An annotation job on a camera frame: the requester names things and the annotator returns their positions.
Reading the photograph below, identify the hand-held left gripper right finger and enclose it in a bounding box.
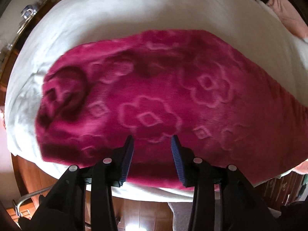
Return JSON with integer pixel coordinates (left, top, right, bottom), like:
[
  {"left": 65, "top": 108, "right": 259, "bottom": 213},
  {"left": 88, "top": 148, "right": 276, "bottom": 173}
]
[{"left": 170, "top": 135, "right": 281, "bottom": 231}]

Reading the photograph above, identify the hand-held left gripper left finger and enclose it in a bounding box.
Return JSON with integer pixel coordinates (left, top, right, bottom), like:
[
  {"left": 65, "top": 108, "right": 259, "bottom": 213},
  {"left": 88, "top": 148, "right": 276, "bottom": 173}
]
[{"left": 19, "top": 135, "right": 135, "bottom": 231}]

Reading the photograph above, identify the magenta fleece blanket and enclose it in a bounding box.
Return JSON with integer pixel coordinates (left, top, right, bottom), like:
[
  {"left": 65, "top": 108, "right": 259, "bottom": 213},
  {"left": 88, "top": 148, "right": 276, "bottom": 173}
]
[{"left": 35, "top": 29, "right": 308, "bottom": 193}]

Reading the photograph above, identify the grey rug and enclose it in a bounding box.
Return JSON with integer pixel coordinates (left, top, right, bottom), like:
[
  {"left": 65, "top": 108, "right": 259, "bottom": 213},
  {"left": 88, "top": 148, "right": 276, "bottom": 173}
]
[{"left": 167, "top": 201, "right": 200, "bottom": 231}]

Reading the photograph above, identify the wooden cabinet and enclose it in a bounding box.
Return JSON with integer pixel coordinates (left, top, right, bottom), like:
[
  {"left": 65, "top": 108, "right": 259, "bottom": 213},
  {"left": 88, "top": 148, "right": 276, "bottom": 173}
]
[{"left": 260, "top": 171, "right": 306, "bottom": 208}]

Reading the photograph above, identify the metal chair leg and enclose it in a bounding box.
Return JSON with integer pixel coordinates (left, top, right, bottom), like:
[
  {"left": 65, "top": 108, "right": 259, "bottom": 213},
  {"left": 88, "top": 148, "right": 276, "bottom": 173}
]
[{"left": 12, "top": 187, "right": 52, "bottom": 219}]

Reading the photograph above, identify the pink cloth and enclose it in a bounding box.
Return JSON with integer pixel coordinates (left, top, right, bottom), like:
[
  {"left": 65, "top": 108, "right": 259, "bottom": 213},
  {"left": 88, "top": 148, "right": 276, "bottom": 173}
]
[{"left": 292, "top": 159, "right": 308, "bottom": 174}]

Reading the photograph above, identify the white bed blanket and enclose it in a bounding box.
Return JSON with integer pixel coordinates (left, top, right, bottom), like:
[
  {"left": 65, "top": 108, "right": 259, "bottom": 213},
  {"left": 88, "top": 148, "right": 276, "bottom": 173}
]
[{"left": 5, "top": 0, "right": 308, "bottom": 203}]

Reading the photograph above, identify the gold-rimmed table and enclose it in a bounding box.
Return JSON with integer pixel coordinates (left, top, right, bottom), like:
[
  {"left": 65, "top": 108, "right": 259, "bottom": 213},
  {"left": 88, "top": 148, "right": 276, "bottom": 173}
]
[{"left": 0, "top": 0, "right": 60, "bottom": 56}]

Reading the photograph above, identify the pink pillow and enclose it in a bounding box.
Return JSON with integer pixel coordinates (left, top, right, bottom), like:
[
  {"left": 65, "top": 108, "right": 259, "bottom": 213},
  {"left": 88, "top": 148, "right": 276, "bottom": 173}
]
[{"left": 266, "top": 0, "right": 308, "bottom": 38}]

